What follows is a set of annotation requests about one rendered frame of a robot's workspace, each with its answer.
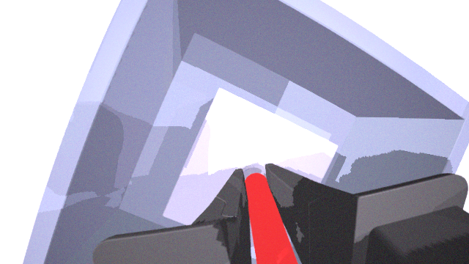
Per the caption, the red peg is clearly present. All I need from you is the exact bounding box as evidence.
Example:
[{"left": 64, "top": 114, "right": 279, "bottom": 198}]
[{"left": 245, "top": 173, "right": 298, "bottom": 264}]

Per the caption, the translucent lavender open box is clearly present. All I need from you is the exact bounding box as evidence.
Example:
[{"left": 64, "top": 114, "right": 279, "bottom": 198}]
[{"left": 23, "top": 0, "right": 469, "bottom": 264}]

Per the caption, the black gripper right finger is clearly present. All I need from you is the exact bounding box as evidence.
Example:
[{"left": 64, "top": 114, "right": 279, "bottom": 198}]
[{"left": 265, "top": 163, "right": 468, "bottom": 264}]

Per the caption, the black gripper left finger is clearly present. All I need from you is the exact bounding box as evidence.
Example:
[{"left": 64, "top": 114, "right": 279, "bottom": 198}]
[{"left": 92, "top": 169, "right": 251, "bottom": 264}]

